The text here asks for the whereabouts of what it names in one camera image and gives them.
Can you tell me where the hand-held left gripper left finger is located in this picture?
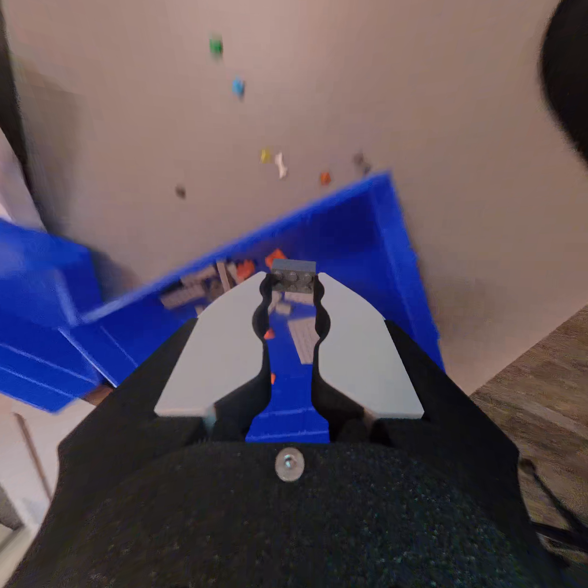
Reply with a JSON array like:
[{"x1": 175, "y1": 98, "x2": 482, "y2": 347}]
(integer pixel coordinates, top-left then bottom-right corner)
[{"x1": 154, "y1": 271, "x2": 273, "y2": 436}]

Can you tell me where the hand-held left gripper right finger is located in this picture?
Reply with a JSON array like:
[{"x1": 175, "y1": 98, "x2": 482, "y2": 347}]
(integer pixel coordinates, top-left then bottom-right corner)
[{"x1": 311, "y1": 272, "x2": 425, "y2": 440}]

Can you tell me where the dark grey brick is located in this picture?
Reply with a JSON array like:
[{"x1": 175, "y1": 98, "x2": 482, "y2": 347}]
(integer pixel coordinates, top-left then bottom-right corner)
[{"x1": 271, "y1": 258, "x2": 319, "y2": 294}]

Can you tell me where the black quilted elbow pad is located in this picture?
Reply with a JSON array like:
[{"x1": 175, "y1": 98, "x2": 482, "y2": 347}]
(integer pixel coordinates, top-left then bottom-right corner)
[{"x1": 537, "y1": 0, "x2": 588, "y2": 167}]

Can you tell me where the pile of loose bricks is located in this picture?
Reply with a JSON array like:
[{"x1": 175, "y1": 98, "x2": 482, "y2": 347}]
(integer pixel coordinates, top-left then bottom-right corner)
[{"x1": 158, "y1": 248, "x2": 322, "y2": 366}]

